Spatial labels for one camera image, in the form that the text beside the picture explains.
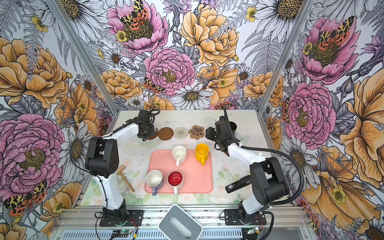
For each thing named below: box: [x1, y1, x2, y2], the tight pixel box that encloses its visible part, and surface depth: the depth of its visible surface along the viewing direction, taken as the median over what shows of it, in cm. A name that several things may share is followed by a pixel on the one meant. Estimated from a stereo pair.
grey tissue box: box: [158, 204, 203, 240], surface depth 70 cm
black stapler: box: [225, 175, 252, 194], surface depth 84 cm
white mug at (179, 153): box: [172, 145, 187, 167], surface depth 90 cm
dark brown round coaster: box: [157, 127, 174, 141], surface depth 111 cm
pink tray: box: [145, 150, 213, 194], surface depth 92 cm
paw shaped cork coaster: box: [188, 125, 205, 140], surface depth 111 cm
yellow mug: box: [194, 143, 210, 166], surface depth 90 cm
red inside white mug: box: [167, 170, 184, 195], surface depth 83 cm
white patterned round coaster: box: [173, 126, 189, 140], surface depth 110 cm
